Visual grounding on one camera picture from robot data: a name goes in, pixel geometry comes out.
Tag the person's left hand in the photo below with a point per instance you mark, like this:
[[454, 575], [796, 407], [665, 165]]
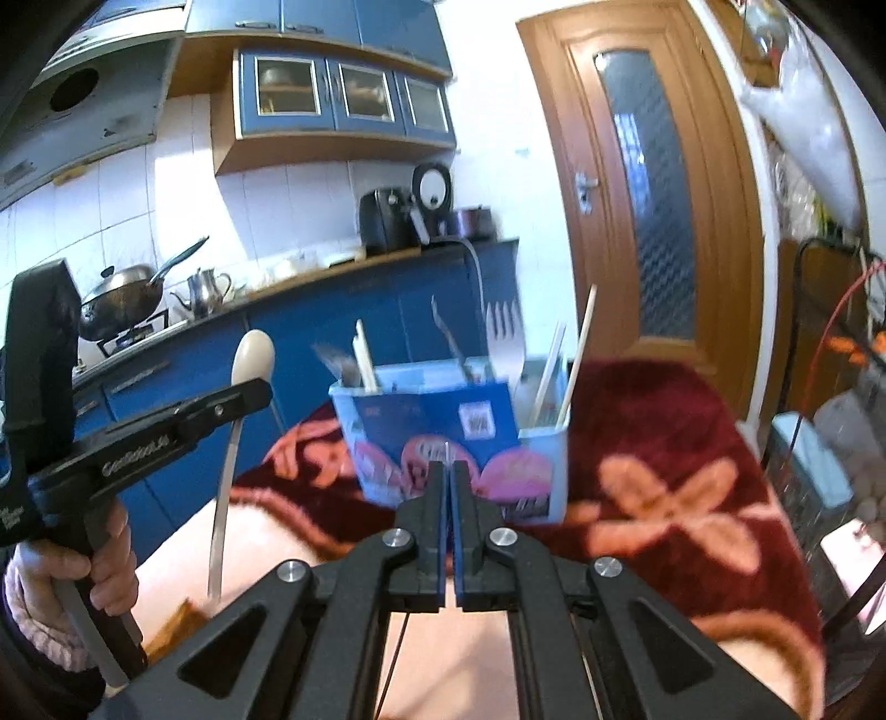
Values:
[[114, 554]]

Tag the red floral blanket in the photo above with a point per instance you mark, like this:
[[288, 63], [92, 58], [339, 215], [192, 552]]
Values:
[[657, 429]]

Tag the gas stove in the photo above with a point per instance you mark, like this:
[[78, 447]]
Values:
[[135, 336]]

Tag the metal wok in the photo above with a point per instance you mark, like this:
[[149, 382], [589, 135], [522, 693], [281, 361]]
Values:
[[121, 301]]

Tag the metal spoon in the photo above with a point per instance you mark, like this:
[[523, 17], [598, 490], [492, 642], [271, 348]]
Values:
[[254, 353]]

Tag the blue wooden wall cabinet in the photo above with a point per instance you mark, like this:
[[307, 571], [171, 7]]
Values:
[[311, 28]]

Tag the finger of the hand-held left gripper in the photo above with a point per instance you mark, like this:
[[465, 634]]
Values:
[[194, 419]]

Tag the white plastic fork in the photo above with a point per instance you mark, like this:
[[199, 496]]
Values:
[[504, 339]]

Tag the wooden door with glass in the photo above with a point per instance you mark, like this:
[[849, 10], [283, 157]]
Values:
[[554, 173]]

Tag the dark rice cooker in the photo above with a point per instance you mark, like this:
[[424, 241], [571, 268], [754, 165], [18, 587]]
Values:
[[432, 194]]

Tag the metal teapot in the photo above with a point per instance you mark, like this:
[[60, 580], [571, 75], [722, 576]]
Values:
[[204, 291]]

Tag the metal utensil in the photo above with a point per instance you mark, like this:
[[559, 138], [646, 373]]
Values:
[[448, 336]]

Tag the blue base cabinet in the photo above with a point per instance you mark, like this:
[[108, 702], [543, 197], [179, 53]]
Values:
[[346, 311]]

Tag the black air fryer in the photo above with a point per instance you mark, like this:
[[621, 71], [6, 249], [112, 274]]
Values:
[[384, 221]]

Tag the wooden chopstick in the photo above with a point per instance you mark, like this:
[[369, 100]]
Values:
[[550, 367], [581, 346]]

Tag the white plastic bag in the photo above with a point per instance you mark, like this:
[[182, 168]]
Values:
[[810, 104]]

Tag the wooden wall niche shelf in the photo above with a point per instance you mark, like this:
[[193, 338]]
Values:
[[824, 311]]

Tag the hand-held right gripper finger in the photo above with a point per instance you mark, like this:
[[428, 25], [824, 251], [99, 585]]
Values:
[[443, 540], [458, 540]]

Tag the blue utensil box pink print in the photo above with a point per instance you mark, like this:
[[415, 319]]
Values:
[[415, 415]]

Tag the light blue container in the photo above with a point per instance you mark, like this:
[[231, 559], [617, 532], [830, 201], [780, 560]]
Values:
[[813, 464]]

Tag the grey range hood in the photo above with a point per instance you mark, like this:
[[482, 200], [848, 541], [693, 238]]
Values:
[[90, 83]]

